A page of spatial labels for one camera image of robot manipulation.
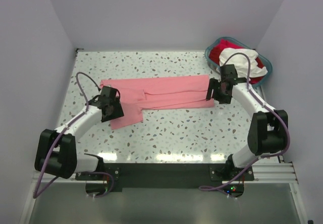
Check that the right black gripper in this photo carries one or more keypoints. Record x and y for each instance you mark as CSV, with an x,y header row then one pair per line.
x,y
213,84

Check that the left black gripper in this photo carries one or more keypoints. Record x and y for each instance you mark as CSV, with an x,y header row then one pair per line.
x,y
118,112

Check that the pink t shirt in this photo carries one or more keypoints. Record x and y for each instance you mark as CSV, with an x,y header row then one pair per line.
x,y
158,93

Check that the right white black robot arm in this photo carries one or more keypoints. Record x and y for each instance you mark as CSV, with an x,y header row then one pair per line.
x,y
268,132

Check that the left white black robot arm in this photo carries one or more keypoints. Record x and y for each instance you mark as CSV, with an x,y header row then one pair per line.
x,y
57,154

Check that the teal plastic basket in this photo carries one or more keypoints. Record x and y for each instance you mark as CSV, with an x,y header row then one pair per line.
x,y
216,68

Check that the red t shirt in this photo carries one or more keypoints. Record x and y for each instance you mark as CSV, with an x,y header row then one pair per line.
x,y
215,52

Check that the white t shirt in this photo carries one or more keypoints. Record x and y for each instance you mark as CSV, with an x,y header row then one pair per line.
x,y
241,63

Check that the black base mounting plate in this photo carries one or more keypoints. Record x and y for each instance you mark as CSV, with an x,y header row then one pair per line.
x,y
119,176

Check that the aluminium frame rail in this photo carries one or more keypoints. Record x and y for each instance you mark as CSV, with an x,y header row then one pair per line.
x,y
268,199

